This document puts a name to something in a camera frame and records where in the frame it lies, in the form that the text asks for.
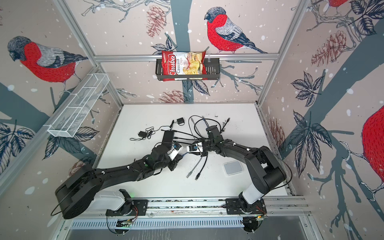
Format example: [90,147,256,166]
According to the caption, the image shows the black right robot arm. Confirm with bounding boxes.
[203,126,287,213]

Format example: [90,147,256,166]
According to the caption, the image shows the black wall basket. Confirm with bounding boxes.
[155,58,221,82]

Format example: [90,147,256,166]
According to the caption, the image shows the grey ethernet cable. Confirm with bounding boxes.
[185,155,204,178]

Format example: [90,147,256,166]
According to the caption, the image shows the black power adapter with cable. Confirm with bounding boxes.
[130,126,163,141]

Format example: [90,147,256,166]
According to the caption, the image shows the small black plug adapter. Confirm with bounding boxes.
[170,118,185,129]

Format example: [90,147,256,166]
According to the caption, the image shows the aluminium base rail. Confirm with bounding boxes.
[61,196,311,235]

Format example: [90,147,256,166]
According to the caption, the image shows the black braided ethernet cable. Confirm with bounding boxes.
[173,136,209,181]

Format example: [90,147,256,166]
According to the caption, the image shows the white wire mesh shelf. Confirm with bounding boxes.
[48,73,110,138]

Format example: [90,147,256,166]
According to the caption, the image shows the red cassava chips bag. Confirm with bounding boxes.
[159,51,207,82]

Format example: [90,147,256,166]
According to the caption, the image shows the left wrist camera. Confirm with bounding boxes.
[168,143,183,161]

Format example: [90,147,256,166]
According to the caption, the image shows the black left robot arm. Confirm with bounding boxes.
[55,143,183,220]

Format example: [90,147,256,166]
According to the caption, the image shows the blue ethernet cable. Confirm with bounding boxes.
[179,116,211,158]

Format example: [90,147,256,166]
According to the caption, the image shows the black network switch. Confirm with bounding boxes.
[162,130,175,145]

